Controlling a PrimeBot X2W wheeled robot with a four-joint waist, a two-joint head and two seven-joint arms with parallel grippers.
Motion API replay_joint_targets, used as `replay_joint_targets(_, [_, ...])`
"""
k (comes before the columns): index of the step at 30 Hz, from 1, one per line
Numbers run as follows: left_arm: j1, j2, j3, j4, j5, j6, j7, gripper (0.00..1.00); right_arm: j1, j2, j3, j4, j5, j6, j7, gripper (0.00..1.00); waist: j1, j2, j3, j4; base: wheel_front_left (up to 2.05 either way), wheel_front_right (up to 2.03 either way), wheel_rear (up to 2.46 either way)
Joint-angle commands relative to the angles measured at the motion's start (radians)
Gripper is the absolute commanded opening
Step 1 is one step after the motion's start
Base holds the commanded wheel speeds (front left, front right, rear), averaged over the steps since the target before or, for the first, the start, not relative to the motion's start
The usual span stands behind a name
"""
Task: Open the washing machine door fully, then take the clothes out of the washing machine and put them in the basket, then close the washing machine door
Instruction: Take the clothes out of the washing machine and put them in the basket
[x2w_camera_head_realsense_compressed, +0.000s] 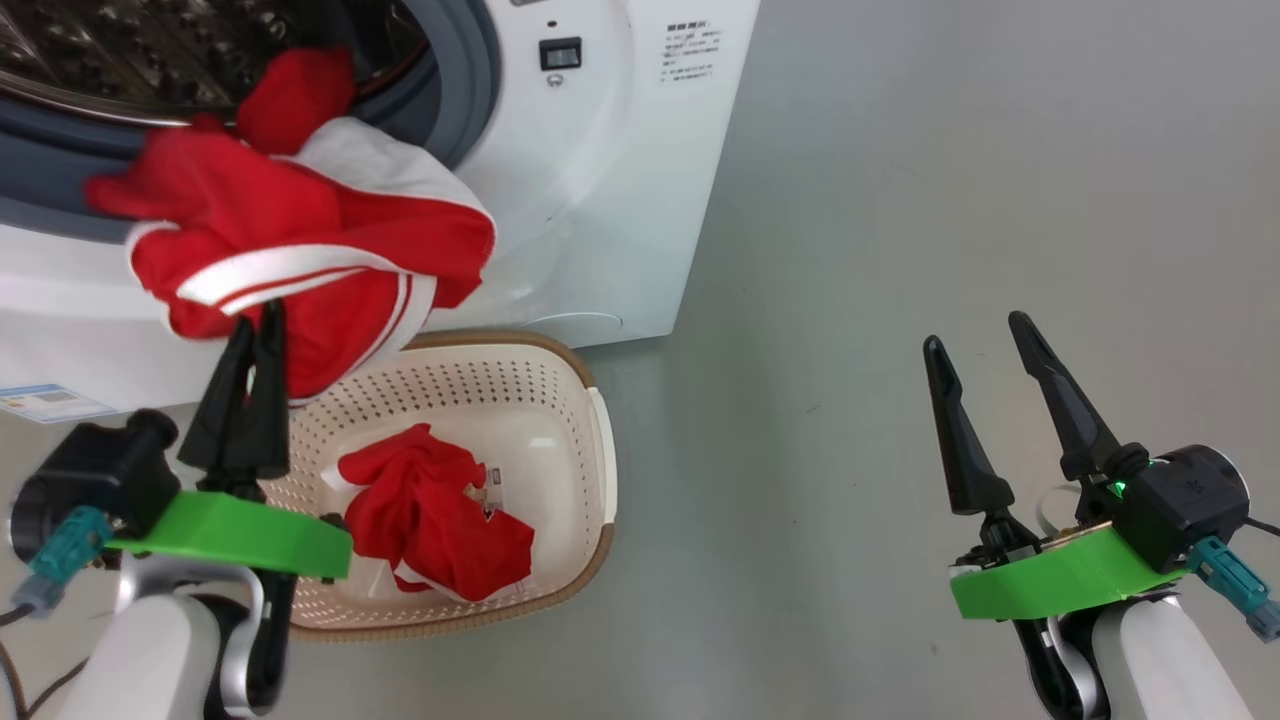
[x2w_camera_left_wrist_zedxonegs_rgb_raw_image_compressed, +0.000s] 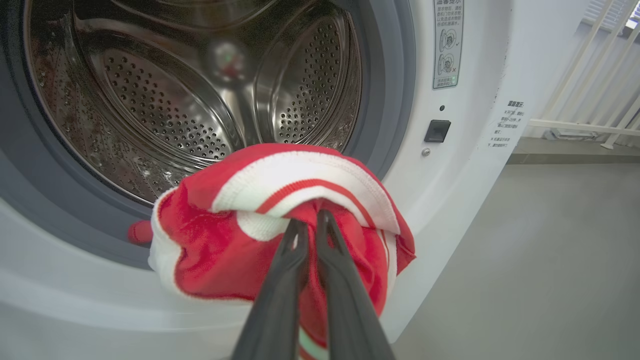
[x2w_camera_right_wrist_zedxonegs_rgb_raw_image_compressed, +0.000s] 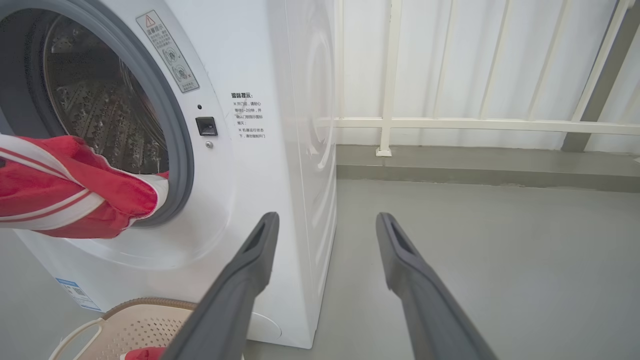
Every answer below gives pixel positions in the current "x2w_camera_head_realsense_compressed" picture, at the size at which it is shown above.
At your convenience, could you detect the teal right camera connector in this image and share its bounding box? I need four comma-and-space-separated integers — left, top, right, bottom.
1188, 537, 1280, 643

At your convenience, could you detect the white front-load washing machine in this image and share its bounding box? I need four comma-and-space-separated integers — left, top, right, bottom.
0, 0, 761, 416

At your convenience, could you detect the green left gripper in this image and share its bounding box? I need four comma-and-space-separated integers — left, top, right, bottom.
108, 302, 353, 581

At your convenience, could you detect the blue white energy label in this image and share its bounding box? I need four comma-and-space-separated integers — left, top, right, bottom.
0, 383, 119, 426

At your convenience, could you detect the stainless steel washing machine drum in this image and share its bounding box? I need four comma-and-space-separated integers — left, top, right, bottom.
0, 0, 433, 129

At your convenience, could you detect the teal camera connector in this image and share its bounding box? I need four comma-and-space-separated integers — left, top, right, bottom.
1188, 537, 1280, 643
10, 505, 113, 612

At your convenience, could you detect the plain red garment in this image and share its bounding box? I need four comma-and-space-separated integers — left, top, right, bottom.
337, 423, 536, 603

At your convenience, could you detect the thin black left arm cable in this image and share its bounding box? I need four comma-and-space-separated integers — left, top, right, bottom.
0, 600, 93, 720

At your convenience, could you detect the teal left camera connector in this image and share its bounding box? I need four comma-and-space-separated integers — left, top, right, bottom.
10, 505, 113, 612

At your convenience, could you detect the red garment with white stripes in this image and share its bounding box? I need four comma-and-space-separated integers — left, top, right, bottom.
85, 45, 498, 401

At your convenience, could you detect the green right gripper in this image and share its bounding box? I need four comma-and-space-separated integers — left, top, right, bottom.
922, 311, 1191, 621

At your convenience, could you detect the cream perforated laundry basket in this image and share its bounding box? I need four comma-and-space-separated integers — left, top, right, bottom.
262, 332, 618, 643

